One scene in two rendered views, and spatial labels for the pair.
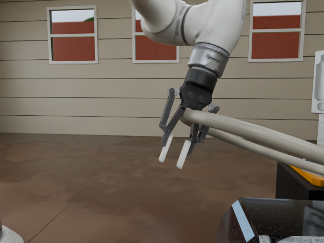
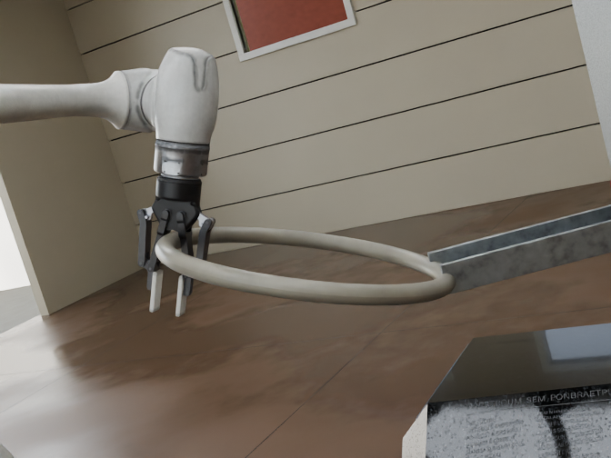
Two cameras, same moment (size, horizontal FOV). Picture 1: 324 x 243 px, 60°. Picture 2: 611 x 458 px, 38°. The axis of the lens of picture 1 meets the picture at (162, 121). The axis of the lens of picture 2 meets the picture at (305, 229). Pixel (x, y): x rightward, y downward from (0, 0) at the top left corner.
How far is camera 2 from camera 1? 106 cm
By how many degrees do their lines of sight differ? 24
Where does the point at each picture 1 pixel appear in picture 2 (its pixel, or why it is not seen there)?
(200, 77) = (164, 188)
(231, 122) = (163, 255)
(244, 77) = not seen: outside the picture
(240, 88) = not seen: outside the picture
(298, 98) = not seen: outside the picture
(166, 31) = (129, 124)
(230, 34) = (183, 122)
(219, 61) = (181, 161)
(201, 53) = (157, 155)
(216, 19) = (161, 105)
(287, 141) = (199, 271)
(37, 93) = (232, 144)
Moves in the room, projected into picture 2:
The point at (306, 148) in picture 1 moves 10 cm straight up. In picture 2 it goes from (217, 276) to (196, 208)
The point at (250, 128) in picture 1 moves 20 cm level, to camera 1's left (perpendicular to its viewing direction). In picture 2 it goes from (174, 261) to (67, 283)
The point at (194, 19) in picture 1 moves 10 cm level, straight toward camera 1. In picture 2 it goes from (147, 104) to (108, 114)
